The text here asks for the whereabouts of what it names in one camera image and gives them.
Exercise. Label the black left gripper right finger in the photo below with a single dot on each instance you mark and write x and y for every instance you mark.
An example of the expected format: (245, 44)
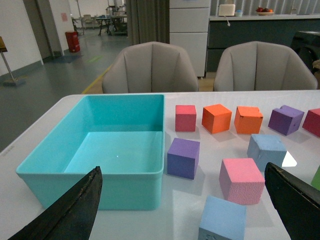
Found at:
(297, 203)

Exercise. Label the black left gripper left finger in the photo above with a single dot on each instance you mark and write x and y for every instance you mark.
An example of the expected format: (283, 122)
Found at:
(72, 216)

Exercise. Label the light blue foam cube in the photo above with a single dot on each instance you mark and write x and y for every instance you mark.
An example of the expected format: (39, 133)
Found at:
(266, 148)
(222, 220)

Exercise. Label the green foam cube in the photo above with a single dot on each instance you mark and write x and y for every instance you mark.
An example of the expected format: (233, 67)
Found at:
(316, 179)

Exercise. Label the pink foam cube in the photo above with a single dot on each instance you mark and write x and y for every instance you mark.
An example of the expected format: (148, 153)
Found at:
(241, 181)

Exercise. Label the dark red foam cube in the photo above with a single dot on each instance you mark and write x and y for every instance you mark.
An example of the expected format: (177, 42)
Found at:
(312, 122)

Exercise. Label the notched purple foam cube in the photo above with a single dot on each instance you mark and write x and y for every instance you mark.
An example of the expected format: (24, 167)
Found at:
(285, 120)

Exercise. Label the teal plastic bin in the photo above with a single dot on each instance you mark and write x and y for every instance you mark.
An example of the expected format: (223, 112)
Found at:
(123, 134)

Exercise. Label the chipped orange foam cube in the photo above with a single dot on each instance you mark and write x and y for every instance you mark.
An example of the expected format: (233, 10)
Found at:
(248, 120)

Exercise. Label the right beige armchair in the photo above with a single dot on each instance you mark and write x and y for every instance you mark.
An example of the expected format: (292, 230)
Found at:
(262, 66)

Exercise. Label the beige armchair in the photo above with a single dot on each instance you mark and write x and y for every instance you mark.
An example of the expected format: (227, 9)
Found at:
(151, 67)
(262, 66)

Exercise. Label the sign stand with base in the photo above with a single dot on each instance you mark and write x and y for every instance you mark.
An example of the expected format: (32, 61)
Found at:
(13, 81)

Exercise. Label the left beige armchair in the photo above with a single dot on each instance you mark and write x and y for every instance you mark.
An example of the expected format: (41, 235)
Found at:
(151, 67)

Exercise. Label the red fire extinguisher box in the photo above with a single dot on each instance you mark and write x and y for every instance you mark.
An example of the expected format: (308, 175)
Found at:
(72, 41)

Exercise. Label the dark grey counter cabinet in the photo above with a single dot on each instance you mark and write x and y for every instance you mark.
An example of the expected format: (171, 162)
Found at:
(224, 32)

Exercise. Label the fruit bowl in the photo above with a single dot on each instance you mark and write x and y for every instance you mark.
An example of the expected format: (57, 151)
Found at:
(260, 11)

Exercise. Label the white toaster appliance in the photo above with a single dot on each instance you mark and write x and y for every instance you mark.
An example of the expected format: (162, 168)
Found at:
(226, 10)

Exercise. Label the grey curtain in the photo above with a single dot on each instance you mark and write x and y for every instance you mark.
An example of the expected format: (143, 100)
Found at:
(148, 21)

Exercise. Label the white drawer cabinet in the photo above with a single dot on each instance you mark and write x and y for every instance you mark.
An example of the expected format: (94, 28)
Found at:
(188, 28)

